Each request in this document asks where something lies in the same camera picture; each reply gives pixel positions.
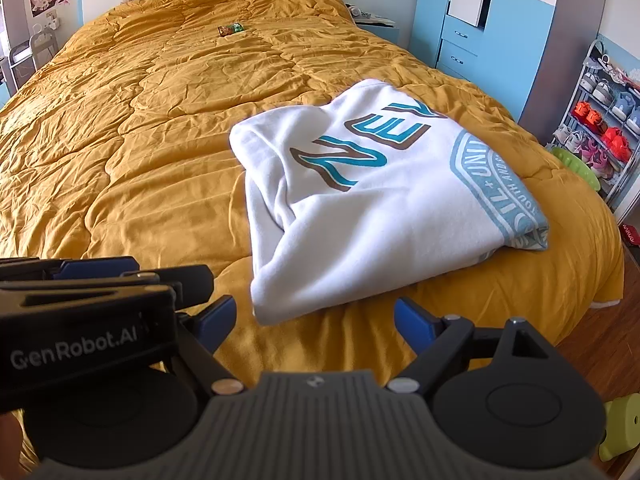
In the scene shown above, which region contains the white shoe rack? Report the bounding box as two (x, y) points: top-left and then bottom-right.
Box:
(547, 39), (639, 205)

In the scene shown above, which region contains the mustard yellow quilt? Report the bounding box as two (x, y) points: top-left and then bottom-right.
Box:
(1, 0), (625, 382)

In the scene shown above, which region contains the metal folding stool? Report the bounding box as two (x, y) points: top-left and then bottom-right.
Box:
(9, 27), (58, 77)

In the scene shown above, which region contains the white Nevada sweatshirt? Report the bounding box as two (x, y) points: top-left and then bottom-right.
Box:
(229, 79), (549, 325)

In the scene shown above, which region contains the blue nightstand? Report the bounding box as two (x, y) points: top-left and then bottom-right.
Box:
(346, 3), (399, 44)

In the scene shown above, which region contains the blue and white wardrobe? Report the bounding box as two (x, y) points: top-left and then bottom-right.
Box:
(409, 0), (605, 143)

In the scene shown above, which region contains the small green snack packet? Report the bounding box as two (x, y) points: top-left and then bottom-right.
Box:
(218, 23), (245, 37)

